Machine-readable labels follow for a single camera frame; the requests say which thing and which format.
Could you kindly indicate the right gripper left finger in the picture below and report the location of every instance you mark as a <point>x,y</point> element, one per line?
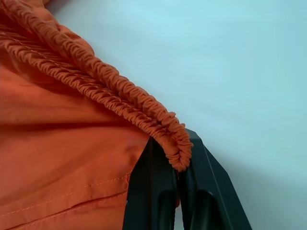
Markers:
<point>151,191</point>

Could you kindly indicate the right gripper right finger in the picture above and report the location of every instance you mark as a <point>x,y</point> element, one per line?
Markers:
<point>211,191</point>

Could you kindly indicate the orange shorts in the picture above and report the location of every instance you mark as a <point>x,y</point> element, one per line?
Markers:
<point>60,131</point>

